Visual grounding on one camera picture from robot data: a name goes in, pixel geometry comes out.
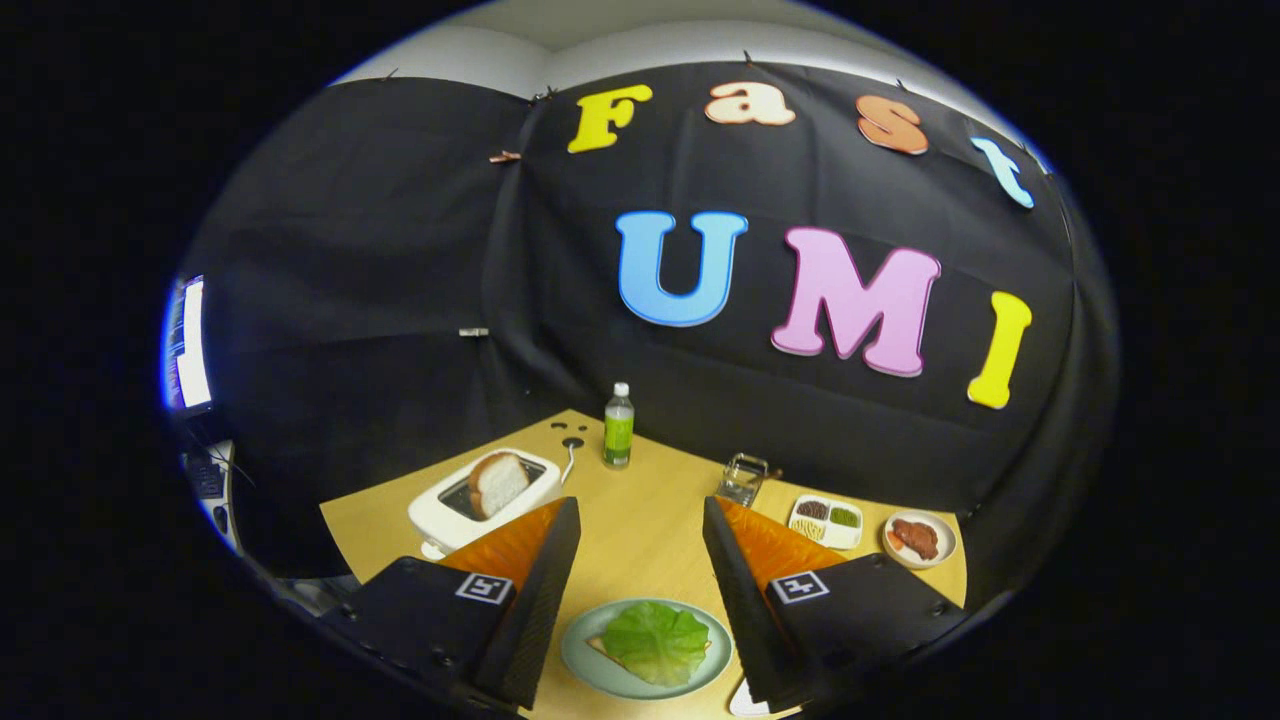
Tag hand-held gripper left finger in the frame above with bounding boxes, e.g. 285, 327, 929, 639
320, 496, 583, 713

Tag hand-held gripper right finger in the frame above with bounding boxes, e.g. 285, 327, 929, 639
702, 495, 969, 713

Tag green lettuce leaf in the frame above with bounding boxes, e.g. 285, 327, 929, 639
600, 600, 711, 687

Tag white bread slice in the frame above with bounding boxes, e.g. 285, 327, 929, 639
468, 452, 531, 520

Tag round green plate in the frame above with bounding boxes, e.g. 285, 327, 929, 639
560, 598, 734, 700

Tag white divided condiment dish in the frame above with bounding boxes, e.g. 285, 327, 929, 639
788, 494, 864, 551

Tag cream white toaster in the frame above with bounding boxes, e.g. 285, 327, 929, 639
407, 448, 563, 559

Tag green label drink bottle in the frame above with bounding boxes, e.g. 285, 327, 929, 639
603, 382, 635, 469

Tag red meat slices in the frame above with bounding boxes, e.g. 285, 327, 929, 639
892, 518, 939, 560

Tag round white meat plate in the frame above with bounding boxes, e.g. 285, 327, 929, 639
882, 510, 958, 570

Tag black keyboard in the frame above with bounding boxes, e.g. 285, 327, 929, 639
185, 450, 227, 501

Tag black backdrop cloth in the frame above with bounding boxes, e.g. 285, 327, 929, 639
180, 62, 1119, 611

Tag computer monitor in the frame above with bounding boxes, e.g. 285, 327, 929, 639
162, 277, 214, 416

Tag wire utensil holder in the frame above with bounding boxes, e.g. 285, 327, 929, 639
716, 452, 769, 509

